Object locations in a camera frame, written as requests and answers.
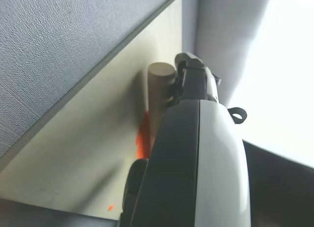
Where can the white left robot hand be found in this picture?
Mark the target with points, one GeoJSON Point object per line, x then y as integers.
{"type": "Point", "coordinates": [196, 163]}

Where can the wooden rolling pin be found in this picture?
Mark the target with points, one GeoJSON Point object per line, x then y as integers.
{"type": "Point", "coordinates": [157, 89]}

